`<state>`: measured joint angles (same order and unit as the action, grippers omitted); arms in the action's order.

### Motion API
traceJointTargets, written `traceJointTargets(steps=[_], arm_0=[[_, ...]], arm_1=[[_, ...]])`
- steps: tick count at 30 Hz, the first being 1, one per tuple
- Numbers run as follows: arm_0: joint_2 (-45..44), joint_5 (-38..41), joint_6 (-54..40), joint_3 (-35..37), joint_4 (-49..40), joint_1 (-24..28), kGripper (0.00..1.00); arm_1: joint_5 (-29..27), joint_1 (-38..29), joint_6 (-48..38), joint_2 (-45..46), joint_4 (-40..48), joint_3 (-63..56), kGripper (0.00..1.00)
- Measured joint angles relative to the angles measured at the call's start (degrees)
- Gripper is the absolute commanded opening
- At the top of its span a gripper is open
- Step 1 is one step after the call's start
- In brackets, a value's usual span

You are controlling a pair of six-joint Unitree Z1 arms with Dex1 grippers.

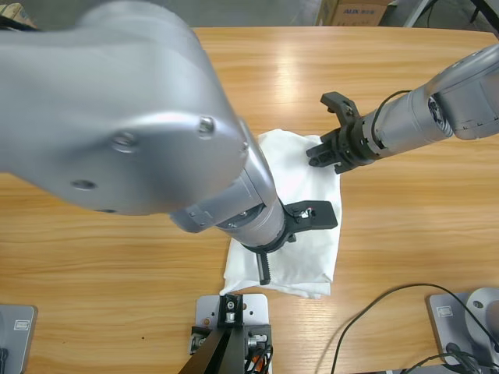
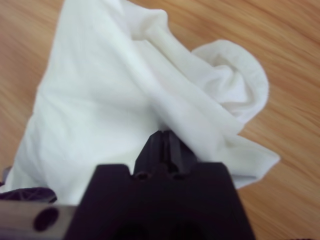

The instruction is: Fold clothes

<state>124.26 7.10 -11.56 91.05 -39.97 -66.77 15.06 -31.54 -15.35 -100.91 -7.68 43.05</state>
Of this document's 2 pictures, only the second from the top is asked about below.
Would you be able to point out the white t-shirt with black logo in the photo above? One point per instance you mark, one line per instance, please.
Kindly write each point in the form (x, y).
(100, 87)

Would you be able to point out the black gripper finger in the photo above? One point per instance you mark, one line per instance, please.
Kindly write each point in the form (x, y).
(150, 155)
(181, 155)
(27, 195)

